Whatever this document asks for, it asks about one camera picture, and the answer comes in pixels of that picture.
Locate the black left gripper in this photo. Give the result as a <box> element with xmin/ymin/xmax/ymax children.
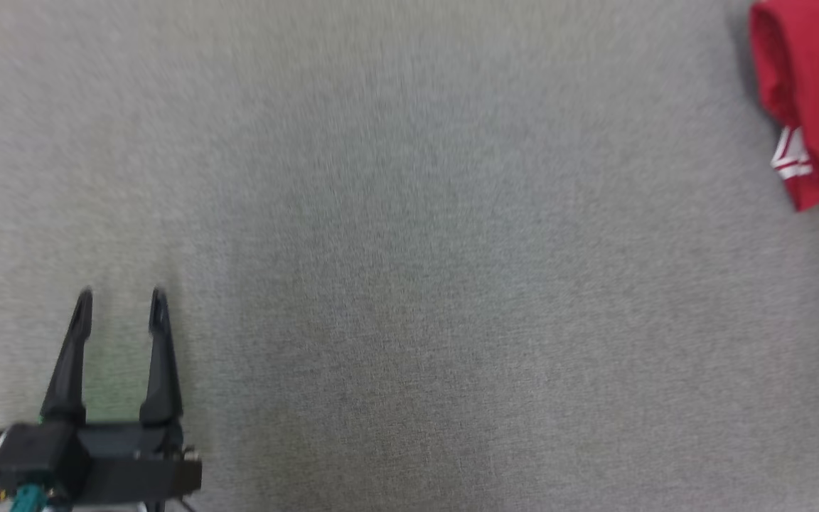
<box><xmin>39</xmin><ymin>287</ymin><xmax>203</xmax><ymax>507</ymax></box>

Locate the teal left camera cable plug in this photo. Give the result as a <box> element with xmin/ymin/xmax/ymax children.
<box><xmin>9</xmin><ymin>484</ymin><xmax>49</xmax><ymax>512</ymax></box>

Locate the grey fabric sofa seat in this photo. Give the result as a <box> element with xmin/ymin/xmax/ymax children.
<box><xmin>0</xmin><ymin>0</ymin><xmax>819</xmax><ymax>512</ymax></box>

